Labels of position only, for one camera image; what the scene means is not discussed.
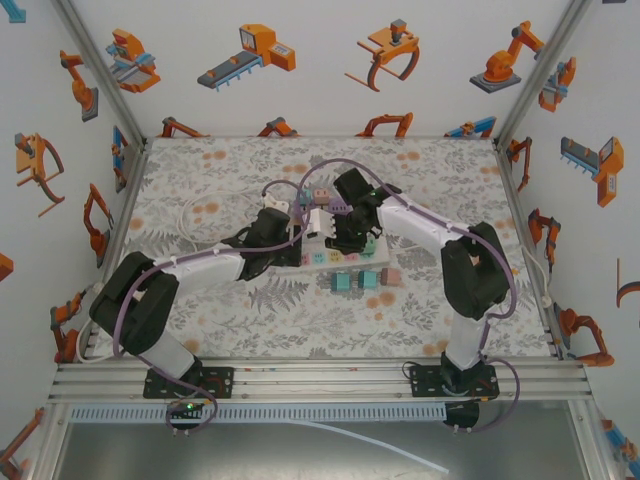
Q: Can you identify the purple power strip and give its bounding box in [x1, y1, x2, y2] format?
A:
[292, 188, 351, 221]

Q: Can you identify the white power strip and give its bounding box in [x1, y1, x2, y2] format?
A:
[278, 234, 392, 277]

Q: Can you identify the floral tablecloth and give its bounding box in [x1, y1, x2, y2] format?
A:
[92, 135, 559, 360]

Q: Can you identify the small circuit board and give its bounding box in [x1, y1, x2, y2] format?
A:
[166, 398, 207, 427]

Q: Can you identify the white plastic tube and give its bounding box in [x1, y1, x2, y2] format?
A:
[292, 418, 451, 475]

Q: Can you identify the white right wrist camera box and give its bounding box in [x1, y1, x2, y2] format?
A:
[305, 208, 337, 240]

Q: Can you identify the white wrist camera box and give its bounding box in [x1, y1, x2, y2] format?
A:
[305, 208, 337, 240]
[262, 192, 290, 215]

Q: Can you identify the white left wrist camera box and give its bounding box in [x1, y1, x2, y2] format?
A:
[262, 192, 290, 215]

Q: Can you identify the aluminium frame rail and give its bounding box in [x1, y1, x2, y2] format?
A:
[47, 360, 594, 405]

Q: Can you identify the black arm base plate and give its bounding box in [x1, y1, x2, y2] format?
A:
[143, 366, 236, 400]
[409, 364, 501, 400]

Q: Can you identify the aluminium side rail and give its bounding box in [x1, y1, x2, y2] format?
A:
[492, 137, 569, 361]
[74, 137, 151, 364]

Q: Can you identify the grey slotted cable duct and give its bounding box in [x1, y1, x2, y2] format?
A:
[67, 403, 449, 423]

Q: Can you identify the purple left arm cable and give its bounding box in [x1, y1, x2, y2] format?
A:
[112, 179, 307, 437]

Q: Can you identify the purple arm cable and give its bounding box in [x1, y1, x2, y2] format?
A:
[294, 157, 524, 435]
[112, 179, 307, 437]

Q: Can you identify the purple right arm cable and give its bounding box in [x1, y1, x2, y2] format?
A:
[294, 157, 524, 435]

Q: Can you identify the aluminium frame post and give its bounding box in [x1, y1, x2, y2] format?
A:
[492, 0, 596, 149]
[49, 0, 151, 151]

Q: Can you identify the aluminium frame leg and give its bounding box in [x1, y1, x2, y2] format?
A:
[567, 399, 619, 480]
[27, 402, 71, 480]

